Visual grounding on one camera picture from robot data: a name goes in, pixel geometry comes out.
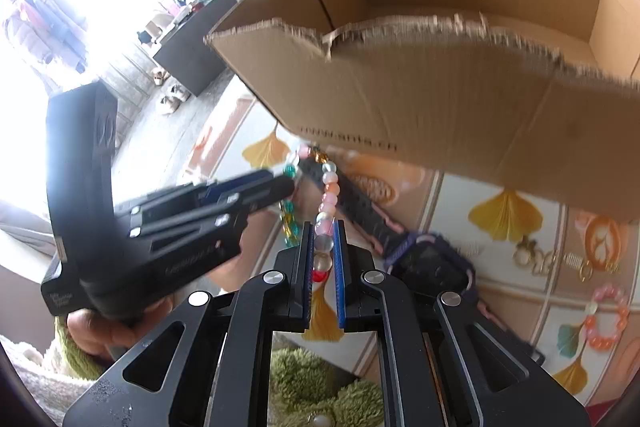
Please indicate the gold butterfly charm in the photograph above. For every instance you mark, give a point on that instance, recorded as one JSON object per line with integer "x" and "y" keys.
{"x": 546, "y": 263}

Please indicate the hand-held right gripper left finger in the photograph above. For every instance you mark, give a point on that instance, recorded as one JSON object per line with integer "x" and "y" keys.
{"x": 309, "y": 277}

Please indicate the brown cardboard box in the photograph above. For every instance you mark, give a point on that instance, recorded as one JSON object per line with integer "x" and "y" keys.
{"x": 450, "y": 107}

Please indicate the person's left hand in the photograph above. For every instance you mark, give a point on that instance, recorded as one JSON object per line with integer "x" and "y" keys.
{"x": 102, "y": 332}

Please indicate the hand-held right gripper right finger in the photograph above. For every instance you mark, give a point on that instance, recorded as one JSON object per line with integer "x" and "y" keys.
{"x": 340, "y": 277}

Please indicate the beige shoe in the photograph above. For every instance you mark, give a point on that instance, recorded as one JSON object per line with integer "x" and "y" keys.
{"x": 175, "y": 99}
{"x": 159, "y": 77}

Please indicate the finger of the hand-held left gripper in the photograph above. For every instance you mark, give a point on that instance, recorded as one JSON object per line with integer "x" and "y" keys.
{"x": 225, "y": 214}
{"x": 235, "y": 182}

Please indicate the plain gold hoop earring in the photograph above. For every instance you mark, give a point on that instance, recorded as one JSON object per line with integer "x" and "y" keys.
{"x": 584, "y": 275}

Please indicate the ginkgo print tablecloth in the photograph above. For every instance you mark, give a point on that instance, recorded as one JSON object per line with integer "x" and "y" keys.
{"x": 530, "y": 307}

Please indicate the dark grey cabinet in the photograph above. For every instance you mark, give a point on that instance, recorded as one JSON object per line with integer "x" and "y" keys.
{"x": 200, "y": 52}

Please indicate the green white fluffy garment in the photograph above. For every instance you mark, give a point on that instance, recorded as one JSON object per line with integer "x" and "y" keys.
{"x": 305, "y": 377}

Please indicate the purple black smart watch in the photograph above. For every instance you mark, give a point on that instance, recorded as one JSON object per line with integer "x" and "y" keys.
{"x": 425, "y": 267}

